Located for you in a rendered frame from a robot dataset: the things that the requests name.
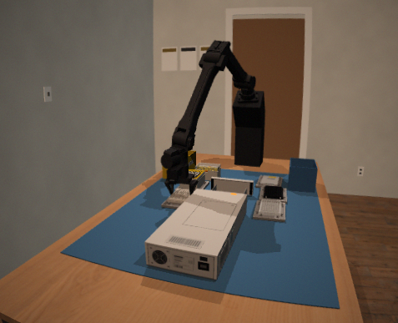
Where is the white multiwell plate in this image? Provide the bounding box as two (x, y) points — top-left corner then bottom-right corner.
(258, 199), (281, 217)

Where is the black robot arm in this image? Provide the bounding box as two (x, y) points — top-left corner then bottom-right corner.
(161, 40), (259, 184)

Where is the white rectangular plate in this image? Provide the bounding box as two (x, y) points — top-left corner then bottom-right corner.
(260, 175), (279, 186)

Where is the dark blue open bin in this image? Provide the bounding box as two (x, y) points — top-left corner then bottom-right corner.
(288, 158), (318, 193)

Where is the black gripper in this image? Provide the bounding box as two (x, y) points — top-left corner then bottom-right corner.
(164, 174), (199, 195)

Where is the blue bench mat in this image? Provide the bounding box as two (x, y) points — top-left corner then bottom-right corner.
(60, 169), (340, 309)

